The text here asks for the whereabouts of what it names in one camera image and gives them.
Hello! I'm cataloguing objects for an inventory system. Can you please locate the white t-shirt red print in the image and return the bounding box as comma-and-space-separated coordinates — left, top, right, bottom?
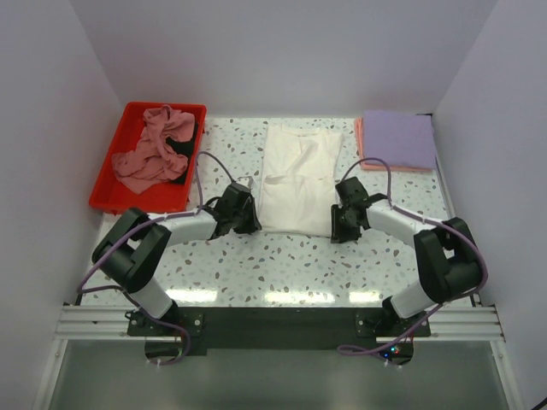
258, 125, 343, 237

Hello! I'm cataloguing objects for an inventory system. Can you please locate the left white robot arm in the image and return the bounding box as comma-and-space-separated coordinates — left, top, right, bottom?
91, 182, 262, 335

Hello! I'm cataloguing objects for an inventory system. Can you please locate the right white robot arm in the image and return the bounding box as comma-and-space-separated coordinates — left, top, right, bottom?
331, 177, 487, 336

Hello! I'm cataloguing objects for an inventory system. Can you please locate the black garment in bin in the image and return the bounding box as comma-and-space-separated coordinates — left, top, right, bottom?
166, 122, 199, 185

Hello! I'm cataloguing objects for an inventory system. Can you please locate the folded purple t-shirt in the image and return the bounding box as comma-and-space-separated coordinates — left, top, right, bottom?
362, 110, 436, 170

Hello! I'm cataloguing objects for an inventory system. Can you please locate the pink crumpled t-shirt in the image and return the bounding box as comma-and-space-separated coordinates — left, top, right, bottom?
112, 105, 196, 195

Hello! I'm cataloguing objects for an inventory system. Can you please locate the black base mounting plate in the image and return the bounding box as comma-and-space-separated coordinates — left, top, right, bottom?
125, 307, 432, 358

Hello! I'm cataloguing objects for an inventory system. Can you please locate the red plastic bin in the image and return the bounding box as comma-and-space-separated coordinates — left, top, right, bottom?
89, 102, 207, 214

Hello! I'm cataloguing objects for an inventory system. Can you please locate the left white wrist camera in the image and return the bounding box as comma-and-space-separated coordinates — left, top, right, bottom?
237, 176, 255, 190

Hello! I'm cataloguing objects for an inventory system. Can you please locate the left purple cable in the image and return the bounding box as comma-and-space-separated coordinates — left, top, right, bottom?
76, 151, 236, 366

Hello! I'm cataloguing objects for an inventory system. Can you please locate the aluminium extrusion rail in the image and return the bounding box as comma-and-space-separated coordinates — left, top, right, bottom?
53, 272, 506, 342

